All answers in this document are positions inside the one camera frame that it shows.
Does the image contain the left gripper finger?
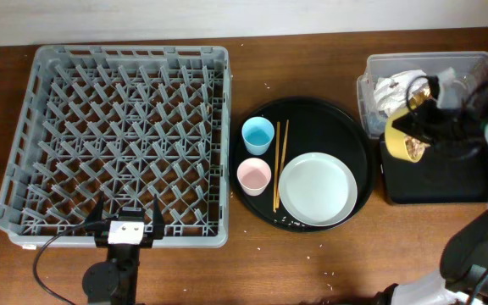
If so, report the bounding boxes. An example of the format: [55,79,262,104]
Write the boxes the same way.
[84,195,104,231]
[152,196,165,240]

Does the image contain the clear plastic bin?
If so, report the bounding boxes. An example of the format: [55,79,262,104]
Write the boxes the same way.
[357,51,488,140]

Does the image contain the wooden chopstick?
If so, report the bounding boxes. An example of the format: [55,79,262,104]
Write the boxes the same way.
[273,122,280,213]
[274,119,290,212]

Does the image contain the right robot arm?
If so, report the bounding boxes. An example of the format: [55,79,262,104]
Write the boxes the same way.
[372,69,488,304]

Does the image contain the white napkin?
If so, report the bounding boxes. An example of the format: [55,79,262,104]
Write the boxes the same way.
[374,69,428,117]

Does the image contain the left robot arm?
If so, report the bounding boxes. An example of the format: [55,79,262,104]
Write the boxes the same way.
[82,197,165,304]

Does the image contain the blue plastic cup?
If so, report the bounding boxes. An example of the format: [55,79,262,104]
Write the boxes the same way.
[241,117,275,156]

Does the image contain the round black tray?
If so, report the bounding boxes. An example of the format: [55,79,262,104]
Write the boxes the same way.
[230,97,377,233]

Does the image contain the food scraps pile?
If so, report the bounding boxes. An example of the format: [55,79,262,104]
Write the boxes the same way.
[404,136,430,163]

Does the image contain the black rectangular tray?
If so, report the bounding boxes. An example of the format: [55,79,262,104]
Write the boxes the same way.
[379,136,488,205]

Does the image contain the grey round plate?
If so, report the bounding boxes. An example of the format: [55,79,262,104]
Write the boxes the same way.
[278,152,358,227]

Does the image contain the grey dishwasher rack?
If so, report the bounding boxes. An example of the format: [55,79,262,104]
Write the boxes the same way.
[0,45,232,248]

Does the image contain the gold snack wrapper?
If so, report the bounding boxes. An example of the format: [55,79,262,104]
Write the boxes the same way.
[409,85,432,109]

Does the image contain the yellow plastic bowl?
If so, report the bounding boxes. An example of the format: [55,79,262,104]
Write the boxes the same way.
[385,108,413,163]

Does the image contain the pink plastic cup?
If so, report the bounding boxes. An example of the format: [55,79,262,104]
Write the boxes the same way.
[236,158,272,197]

